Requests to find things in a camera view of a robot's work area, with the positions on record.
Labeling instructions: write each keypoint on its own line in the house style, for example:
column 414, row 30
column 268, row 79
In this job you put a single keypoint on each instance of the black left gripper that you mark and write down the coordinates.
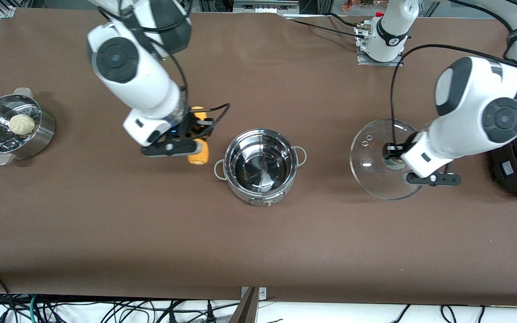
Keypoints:
column 392, row 151

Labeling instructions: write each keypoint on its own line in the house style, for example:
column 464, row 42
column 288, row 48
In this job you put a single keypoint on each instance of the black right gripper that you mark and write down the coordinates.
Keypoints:
column 190, row 126

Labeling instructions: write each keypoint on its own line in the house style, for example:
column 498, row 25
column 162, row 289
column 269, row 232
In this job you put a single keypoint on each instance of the glass pot lid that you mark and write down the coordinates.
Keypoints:
column 370, row 152

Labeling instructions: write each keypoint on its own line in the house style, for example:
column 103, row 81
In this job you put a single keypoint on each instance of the yellow corn cob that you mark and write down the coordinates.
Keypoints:
column 198, row 154

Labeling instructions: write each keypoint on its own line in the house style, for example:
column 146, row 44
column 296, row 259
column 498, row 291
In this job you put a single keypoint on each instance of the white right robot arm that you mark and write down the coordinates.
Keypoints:
column 142, row 76

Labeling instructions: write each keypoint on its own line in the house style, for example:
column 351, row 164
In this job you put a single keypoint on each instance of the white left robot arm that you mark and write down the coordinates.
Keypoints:
column 474, row 112

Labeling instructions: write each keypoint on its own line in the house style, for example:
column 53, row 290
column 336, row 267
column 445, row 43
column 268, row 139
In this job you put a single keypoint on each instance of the steel steamer pot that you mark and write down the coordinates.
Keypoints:
column 38, row 134

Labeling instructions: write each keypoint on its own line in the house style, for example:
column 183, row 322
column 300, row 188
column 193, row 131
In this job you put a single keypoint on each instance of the brown table cover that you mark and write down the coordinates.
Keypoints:
column 258, row 251

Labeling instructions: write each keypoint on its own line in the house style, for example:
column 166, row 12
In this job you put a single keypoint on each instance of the grey device box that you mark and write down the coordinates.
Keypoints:
column 265, row 5

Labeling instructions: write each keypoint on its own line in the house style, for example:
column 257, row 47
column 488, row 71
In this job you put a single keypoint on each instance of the white steamed bun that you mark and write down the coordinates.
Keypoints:
column 21, row 124

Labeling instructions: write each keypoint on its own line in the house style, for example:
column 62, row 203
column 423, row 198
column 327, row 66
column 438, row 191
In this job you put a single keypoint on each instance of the dark slanted pole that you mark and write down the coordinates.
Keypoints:
column 246, row 309

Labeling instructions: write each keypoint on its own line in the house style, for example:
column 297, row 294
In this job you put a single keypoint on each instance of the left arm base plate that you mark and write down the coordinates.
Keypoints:
column 366, row 60

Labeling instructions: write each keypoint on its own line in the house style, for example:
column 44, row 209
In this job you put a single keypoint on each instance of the silver table edge bracket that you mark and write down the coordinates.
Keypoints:
column 263, row 292

